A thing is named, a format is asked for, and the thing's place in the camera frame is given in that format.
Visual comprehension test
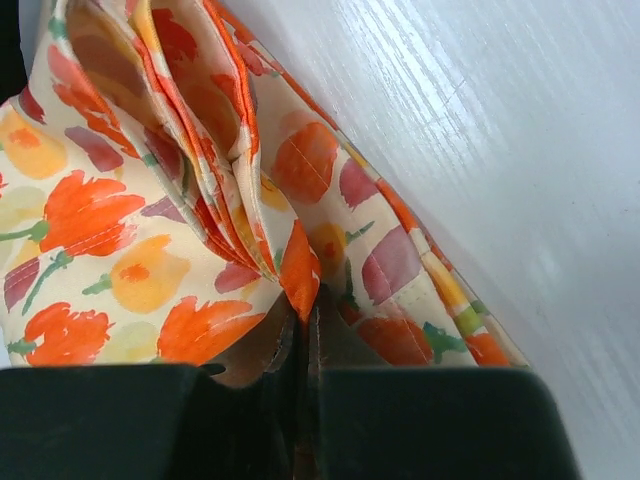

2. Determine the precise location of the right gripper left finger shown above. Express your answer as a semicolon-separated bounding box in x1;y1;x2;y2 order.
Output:
214;299;298;389

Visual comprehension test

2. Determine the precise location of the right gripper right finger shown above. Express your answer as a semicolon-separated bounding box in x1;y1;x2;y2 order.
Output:
308;284;390;370

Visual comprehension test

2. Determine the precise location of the orange floral skirt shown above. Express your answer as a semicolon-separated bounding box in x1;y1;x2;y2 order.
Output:
1;1;526;367

